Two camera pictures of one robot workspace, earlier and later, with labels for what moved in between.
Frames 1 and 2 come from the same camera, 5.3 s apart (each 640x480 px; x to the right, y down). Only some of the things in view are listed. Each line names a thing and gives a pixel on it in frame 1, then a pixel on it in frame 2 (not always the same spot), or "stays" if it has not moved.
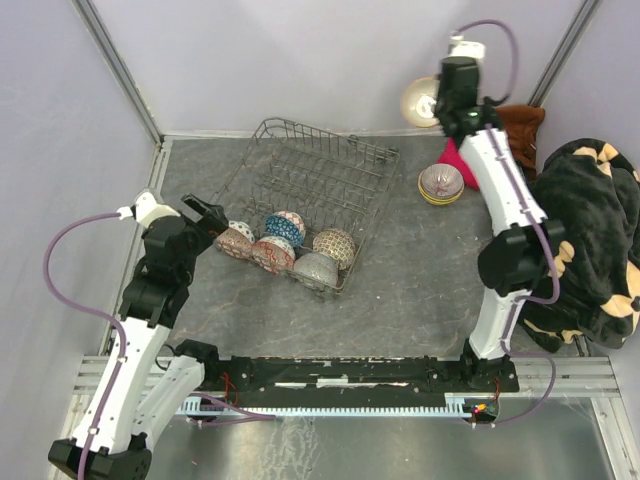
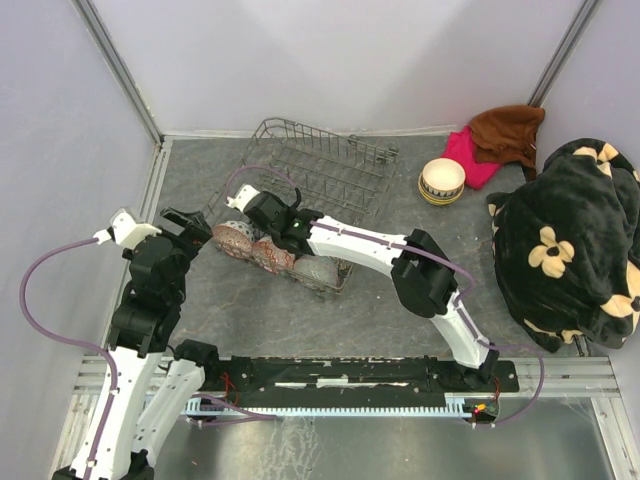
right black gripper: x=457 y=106 → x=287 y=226
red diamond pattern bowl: x=236 y=240 stays
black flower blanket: x=595 y=191 stays
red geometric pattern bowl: x=274 y=253 stays
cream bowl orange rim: x=419 y=101 → x=444 y=174
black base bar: x=318 y=380 stays
